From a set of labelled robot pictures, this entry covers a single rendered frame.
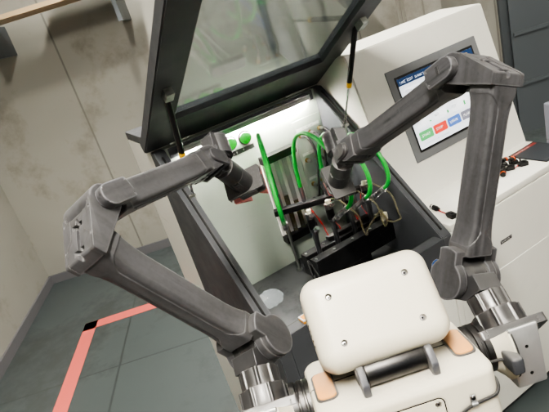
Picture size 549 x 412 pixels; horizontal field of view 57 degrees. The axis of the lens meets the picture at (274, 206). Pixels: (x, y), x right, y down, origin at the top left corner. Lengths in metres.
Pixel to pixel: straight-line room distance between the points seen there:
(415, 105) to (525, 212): 1.05
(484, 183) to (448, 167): 1.09
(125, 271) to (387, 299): 0.40
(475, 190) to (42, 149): 4.09
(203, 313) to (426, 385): 0.37
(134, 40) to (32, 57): 0.81
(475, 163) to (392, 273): 0.27
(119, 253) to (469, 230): 0.60
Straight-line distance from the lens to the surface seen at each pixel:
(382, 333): 0.79
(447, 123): 2.05
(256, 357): 0.92
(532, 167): 2.09
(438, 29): 2.12
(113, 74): 4.45
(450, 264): 0.97
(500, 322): 0.94
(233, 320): 0.90
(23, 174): 4.81
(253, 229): 1.92
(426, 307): 0.81
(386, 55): 1.94
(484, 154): 0.95
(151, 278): 0.82
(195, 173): 1.07
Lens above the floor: 1.81
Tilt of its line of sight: 22 degrees down
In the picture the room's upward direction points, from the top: 17 degrees counter-clockwise
